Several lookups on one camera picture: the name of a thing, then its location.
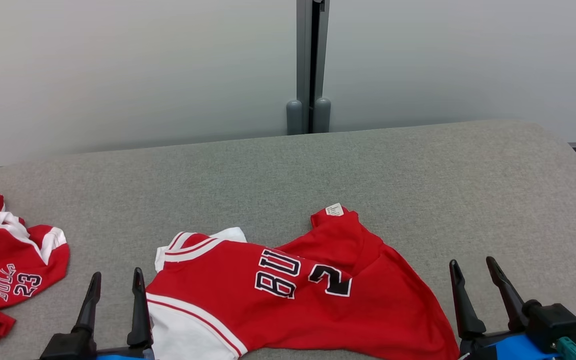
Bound red white basketball jersey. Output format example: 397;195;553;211
146;202;461;360

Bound teal right camera cable plug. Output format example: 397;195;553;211
555;336;576;360

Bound red white basketball shorts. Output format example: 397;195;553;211
0;190;71;354

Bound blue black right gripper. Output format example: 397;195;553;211
449;256;564;360

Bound grey rounded post foot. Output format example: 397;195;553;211
286;99;303;136
313;97;332;134

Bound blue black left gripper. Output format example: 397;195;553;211
71;267;157;360

